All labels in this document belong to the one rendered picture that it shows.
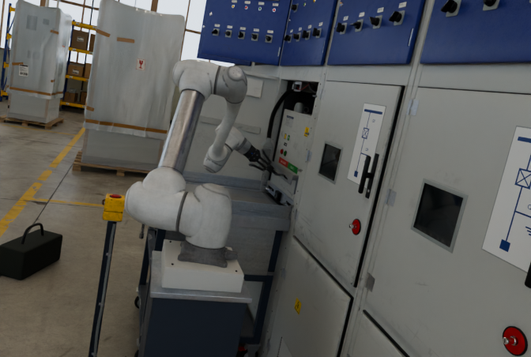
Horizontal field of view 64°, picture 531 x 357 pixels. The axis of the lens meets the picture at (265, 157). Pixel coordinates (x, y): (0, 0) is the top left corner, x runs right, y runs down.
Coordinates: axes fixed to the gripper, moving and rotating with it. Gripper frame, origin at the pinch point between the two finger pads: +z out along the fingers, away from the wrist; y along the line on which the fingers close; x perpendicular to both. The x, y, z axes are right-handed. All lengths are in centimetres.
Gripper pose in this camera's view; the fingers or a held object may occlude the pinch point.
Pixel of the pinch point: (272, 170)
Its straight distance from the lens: 251.5
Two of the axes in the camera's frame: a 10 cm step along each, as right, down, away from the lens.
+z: 7.2, 6.1, 3.5
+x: 2.8, 2.0, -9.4
